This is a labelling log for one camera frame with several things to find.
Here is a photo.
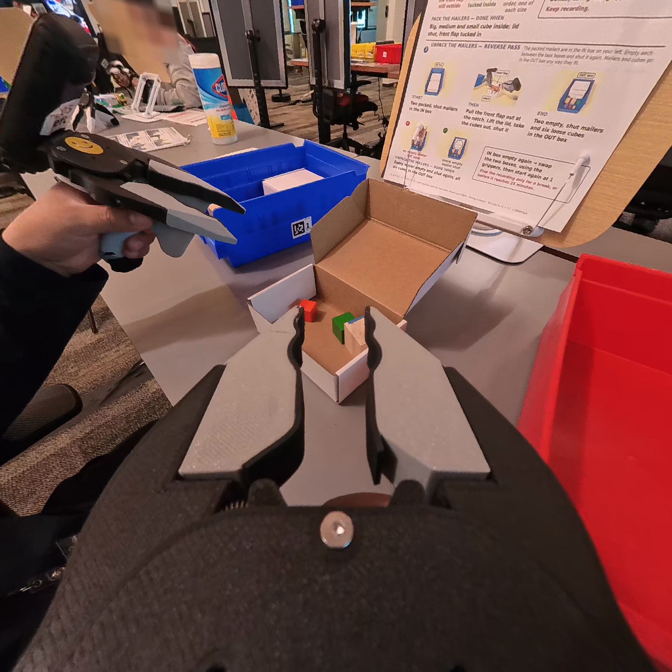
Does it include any disinfecting wipes canister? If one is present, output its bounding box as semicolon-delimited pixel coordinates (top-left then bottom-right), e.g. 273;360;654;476
188;52;238;146

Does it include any person's left hand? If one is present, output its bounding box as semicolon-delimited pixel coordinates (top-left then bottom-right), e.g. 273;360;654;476
2;197;157;278

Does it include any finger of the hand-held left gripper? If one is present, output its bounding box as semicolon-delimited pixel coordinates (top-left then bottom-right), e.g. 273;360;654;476
156;209;238;258
148;160;246;215

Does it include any grey panel on stand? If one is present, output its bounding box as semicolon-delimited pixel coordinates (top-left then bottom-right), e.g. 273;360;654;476
304;0;363;145
209;0;289;129

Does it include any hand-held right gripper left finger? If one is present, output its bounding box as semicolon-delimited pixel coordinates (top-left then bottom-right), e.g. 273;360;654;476
178;307;307;483

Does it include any blue plastic bin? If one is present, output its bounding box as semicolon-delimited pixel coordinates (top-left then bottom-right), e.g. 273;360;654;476
181;139;371;268

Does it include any grey chair armrest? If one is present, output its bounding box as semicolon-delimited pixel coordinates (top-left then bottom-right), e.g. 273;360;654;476
5;383;83;443

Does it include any red plastic bin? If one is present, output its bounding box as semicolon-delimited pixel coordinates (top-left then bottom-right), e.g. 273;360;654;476
517;254;672;672

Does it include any large wooden cube blue face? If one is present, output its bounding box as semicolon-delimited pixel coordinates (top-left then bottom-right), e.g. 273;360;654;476
344;315;368;358

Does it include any white cardboard mailer box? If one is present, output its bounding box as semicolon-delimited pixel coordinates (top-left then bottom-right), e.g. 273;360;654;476
247;178;478;405
261;168;325;196

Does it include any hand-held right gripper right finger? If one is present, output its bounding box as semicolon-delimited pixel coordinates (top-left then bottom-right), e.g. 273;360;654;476
364;307;492;486

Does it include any black office chair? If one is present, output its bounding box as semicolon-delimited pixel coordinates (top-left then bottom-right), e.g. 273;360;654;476
315;86;380;153

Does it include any person's left forearm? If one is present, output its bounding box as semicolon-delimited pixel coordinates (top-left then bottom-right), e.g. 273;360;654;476
0;236;108;436

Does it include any printed instruction sheet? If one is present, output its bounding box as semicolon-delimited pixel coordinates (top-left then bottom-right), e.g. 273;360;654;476
386;0;657;234

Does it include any white phone stand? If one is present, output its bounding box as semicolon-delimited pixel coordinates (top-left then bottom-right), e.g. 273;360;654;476
131;72;174;121

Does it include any printed paper leaflet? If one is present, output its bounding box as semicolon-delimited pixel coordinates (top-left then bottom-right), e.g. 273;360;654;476
107;127;191;152

